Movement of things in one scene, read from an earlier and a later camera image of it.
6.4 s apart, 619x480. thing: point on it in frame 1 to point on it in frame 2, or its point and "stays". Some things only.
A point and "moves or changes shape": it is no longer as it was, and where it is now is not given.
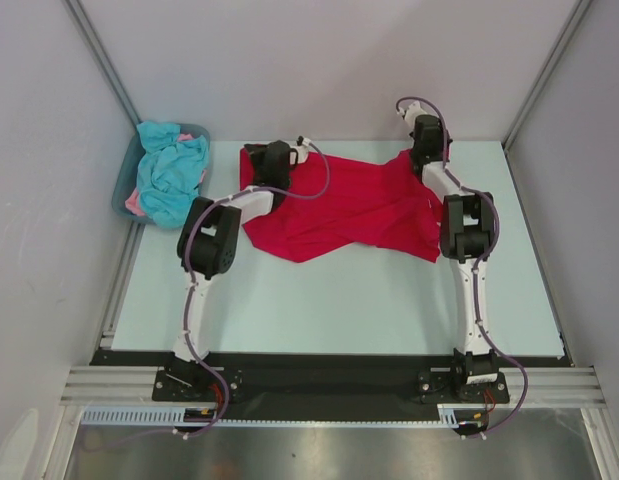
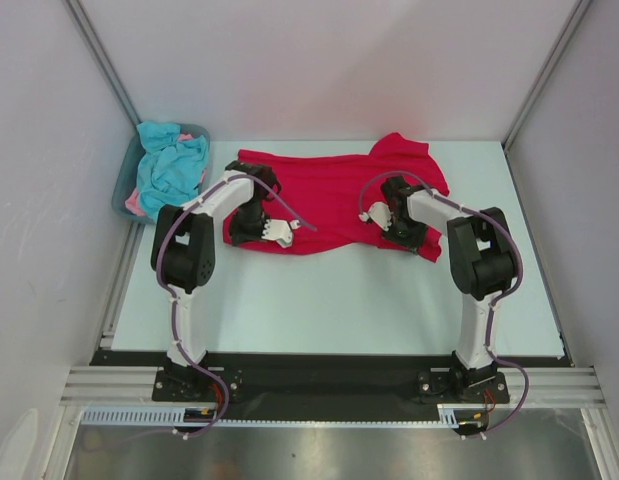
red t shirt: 365,207 moves or changes shape
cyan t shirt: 171,171 stays
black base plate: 329,383 stays
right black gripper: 426,163 to 404,233
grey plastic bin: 127,180 stays
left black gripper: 256,153 to 239,236
